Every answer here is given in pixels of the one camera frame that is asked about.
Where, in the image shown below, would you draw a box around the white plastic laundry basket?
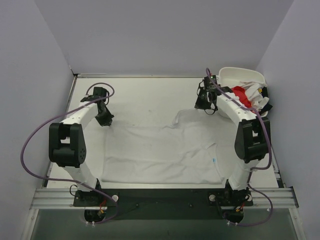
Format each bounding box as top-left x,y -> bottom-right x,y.
217,66 -> 270,121

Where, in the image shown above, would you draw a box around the white t shirt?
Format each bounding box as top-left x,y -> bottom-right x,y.
101,110 -> 225,185

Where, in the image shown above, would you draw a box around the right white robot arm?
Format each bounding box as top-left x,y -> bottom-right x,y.
194,75 -> 272,191

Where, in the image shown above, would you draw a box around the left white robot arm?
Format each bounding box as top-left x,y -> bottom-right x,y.
48,83 -> 115,206

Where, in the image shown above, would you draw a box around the red t shirt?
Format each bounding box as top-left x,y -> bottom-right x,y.
232,86 -> 252,108

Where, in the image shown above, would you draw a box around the white clothes in basket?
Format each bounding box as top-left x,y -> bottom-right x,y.
232,80 -> 268,116

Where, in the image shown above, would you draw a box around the black t shirt in basket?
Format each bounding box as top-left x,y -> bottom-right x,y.
259,87 -> 273,116

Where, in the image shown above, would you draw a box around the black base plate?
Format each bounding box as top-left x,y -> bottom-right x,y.
73,188 -> 253,222

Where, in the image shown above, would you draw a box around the aluminium rail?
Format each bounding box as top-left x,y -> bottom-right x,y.
30,187 -> 299,210

